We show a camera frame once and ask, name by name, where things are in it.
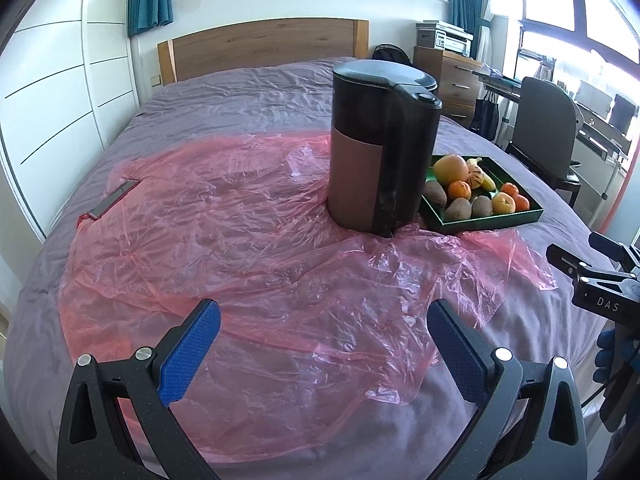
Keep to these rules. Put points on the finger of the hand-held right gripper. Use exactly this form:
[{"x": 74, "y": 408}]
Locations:
[
  {"x": 617, "y": 252},
  {"x": 575, "y": 265}
]

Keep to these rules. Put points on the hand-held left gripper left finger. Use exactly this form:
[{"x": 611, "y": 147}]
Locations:
[{"x": 190, "y": 355}]

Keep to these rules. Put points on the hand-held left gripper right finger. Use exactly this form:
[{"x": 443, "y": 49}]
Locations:
[{"x": 457, "y": 355}]

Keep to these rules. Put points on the orange tangerine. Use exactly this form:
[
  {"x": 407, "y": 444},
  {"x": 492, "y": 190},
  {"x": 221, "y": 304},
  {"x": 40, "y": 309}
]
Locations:
[
  {"x": 459, "y": 190},
  {"x": 510, "y": 188},
  {"x": 523, "y": 203}
]

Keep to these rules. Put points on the green tray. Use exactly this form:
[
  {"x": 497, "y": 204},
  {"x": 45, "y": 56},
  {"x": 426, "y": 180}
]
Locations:
[{"x": 500, "y": 223}]

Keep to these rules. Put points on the small yellow apple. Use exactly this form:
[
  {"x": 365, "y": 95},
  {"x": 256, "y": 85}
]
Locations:
[{"x": 503, "y": 204}]

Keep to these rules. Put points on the brown kiwi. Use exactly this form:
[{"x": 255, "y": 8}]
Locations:
[
  {"x": 458, "y": 209},
  {"x": 482, "y": 207},
  {"x": 434, "y": 193}
]

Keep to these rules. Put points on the yellow banana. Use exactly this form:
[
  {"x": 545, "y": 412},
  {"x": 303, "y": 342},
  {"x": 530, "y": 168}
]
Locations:
[{"x": 489, "y": 183}]

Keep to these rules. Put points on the small striped yellow melon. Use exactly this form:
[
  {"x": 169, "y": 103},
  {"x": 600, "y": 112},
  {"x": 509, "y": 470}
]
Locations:
[{"x": 475, "y": 177}]

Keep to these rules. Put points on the large yellow apple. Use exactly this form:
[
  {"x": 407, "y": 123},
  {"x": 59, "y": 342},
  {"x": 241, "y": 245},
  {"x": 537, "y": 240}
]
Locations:
[{"x": 450, "y": 169}]

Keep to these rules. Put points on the person's right hand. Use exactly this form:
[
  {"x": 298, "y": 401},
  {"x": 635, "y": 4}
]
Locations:
[{"x": 606, "y": 357}]

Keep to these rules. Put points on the white desk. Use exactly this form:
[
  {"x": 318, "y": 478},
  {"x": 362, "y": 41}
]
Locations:
[{"x": 600, "y": 142}]

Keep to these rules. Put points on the pink plastic sheet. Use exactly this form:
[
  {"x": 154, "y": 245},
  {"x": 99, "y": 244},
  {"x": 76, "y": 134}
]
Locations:
[{"x": 250, "y": 260}]

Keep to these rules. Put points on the grey office chair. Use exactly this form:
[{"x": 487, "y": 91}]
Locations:
[{"x": 542, "y": 120}]

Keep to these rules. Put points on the dark blue tote bag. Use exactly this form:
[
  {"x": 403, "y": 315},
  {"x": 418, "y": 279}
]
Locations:
[{"x": 484, "y": 117}]

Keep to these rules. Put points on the phone in red case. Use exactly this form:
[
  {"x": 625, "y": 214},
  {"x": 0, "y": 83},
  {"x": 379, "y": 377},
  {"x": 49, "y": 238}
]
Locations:
[{"x": 117, "y": 194}]

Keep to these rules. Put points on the brown and black electric kettle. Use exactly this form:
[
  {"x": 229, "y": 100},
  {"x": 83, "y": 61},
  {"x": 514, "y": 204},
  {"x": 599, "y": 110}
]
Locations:
[{"x": 360, "y": 175}]

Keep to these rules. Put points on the wooden dresser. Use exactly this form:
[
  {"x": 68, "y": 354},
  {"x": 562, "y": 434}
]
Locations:
[{"x": 450, "y": 80}]

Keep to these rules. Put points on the bed with purple sheet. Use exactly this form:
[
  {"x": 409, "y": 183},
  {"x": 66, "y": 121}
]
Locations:
[{"x": 225, "y": 100}]

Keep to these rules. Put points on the grey printer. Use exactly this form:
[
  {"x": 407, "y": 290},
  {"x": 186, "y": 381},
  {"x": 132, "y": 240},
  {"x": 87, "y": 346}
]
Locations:
[{"x": 445, "y": 37}]

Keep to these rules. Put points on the black backpack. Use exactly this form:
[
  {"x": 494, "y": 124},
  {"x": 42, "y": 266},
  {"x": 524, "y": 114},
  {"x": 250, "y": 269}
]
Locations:
[{"x": 392, "y": 54}]

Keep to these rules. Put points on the white wardrobe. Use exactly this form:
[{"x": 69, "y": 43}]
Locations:
[{"x": 60, "y": 75}]

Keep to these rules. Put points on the wooden headboard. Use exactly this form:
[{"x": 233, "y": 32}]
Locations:
[{"x": 260, "y": 45}]

